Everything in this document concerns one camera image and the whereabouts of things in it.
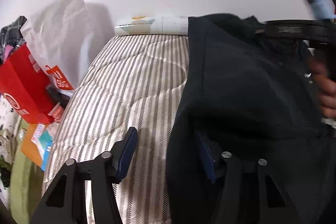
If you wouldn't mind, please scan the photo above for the white plastic bag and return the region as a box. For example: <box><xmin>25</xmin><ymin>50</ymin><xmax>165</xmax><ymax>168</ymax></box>
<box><xmin>21</xmin><ymin>0</ymin><xmax>95</xmax><ymax>90</ymax></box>

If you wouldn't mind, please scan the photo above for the striped beige mattress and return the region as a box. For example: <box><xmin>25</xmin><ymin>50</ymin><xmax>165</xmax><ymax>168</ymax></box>
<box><xmin>42</xmin><ymin>35</ymin><xmax>189</xmax><ymax>223</ymax></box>

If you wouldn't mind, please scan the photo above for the plaid dark cloth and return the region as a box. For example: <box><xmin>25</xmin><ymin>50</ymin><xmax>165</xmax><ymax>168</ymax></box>
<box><xmin>1</xmin><ymin>16</ymin><xmax>27</xmax><ymax>65</ymax></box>

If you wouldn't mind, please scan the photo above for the orange book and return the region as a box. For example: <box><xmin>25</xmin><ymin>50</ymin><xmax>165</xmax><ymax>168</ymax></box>
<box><xmin>21</xmin><ymin>122</ymin><xmax>59</xmax><ymax>171</ymax></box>

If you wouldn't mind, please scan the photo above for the right hand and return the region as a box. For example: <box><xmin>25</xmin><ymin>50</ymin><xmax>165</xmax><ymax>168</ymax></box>
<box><xmin>309</xmin><ymin>57</ymin><xmax>336</xmax><ymax>119</ymax></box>

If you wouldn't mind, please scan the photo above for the red paper bag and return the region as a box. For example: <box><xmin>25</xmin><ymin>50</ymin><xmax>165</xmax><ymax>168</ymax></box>
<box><xmin>1</xmin><ymin>44</ymin><xmax>64</xmax><ymax>124</ymax></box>

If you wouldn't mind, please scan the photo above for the black sweatshirt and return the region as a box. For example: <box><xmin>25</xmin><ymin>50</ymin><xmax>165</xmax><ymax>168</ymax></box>
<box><xmin>166</xmin><ymin>14</ymin><xmax>335</xmax><ymax>223</ymax></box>

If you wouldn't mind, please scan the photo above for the white patterned pillow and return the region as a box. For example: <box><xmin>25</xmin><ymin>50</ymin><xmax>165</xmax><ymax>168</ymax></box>
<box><xmin>114</xmin><ymin>15</ymin><xmax>189</xmax><ymax>36</ymax></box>

